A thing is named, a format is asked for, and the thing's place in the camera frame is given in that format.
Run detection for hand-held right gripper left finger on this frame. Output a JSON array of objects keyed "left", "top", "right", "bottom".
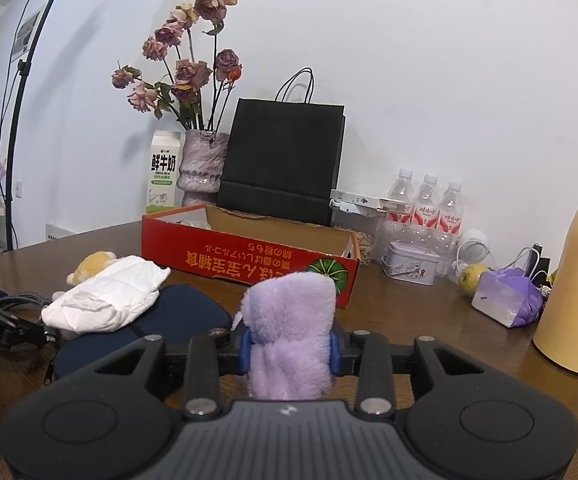
[{"left": 69, "top": 328, "right": 255, "bottom": 418}]

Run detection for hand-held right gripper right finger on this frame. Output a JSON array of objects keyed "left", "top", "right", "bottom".
[{"left": 326, "top": 330, "right": 500, "bottom": 418}]

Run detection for black braided cable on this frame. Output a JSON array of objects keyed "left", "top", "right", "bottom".
[{"left": 0, "top": 294, "right": 63, "bottom": 347}]

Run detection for purple fluffy plush toy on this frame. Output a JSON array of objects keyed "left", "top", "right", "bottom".
[{"left": 238, "top": 270, "right": 338, "bottom": 401}]

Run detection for navy zip case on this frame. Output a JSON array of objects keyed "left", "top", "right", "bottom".
[{"left": 51, "top": 283, "right": 234, "bottom": 382}]

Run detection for red cardboard box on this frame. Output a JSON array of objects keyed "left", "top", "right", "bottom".
[{"left": 141, "top": 203, "right": 361, "bottom": 309}]

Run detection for yellow white plush toy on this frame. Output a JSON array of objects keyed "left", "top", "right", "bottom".
[{"left": 51, "top": 251, "right": 120, "bottom": 302}]

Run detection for iridescent plastic pouch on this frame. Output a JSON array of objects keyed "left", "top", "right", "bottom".
[{"left": 168, "top": 209, "right": 211, "bottom": 232}]

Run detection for clear jar of seeds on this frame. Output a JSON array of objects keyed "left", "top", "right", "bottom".
[{"left": 331, "top": 202, "right": 386, "bottom": 267}]

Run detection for white tin box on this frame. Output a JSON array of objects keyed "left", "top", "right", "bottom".
[{"left": 381, "top": 240, "right": 442, "bottom": 287}]

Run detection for flat white carton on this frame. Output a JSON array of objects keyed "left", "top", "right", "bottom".
[{"left": 329, "top": 189, "right": 413, "bottom": 216}]

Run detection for yellow green pear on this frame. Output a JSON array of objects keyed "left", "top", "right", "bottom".
[{"left": 458, "top": 263, "right": 490, "bottom": 296}]

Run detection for clear water bottle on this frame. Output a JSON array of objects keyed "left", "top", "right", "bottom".
[
  {"left": 414, "top": 174, "right": 440, "bottom": 233},
  {"left": 438, "top": 180, "right": 466, "bottom": 238},
  {"left": 387, "top": 168, "right": 416, "bottom": 231}
]

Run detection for small white fan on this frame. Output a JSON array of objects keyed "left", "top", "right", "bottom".
[{"left": 448, "top": 228, "right": 493, "bottom": 282}]

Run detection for purple tissue pack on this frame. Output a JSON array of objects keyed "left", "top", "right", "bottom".
[{"left": 471, "top": 267, "right": 545, "bottom": 329}]

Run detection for black light stand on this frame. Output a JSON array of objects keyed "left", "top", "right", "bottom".
[{"left": 3, "top": 0, "right": 81, "bottom": 252}]

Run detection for pink textured vase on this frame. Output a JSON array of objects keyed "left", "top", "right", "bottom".
[{"left": 178, "top": 129, "right": 230, "bottom": 207}]

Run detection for black paper bag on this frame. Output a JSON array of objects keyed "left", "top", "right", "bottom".
[{"left": 216, "top": 67, "right": 348, "bottom": 227}]

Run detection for white green milk carton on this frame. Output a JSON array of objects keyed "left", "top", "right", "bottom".
[{"left": 144, "top": 129, "right": 183, "bottom": 215}]

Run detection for black charger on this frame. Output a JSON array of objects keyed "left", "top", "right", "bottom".
[{"left": 529, "top": 244, "right": 552, "bottom": 282}]

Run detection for dried pink roses bouquet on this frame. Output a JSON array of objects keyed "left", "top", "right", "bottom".
[{"left": 111, "top": 0, "right": 243, "bottom": 132}]

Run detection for white charging cables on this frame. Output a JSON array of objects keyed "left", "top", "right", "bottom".
[{"left": 493, "top": 247, "right": 540, "bottom": 282}]

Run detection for wall poster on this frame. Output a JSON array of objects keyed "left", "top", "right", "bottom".
[{"left": 11, "top": 9, "right": 40, "bottom": 57}]

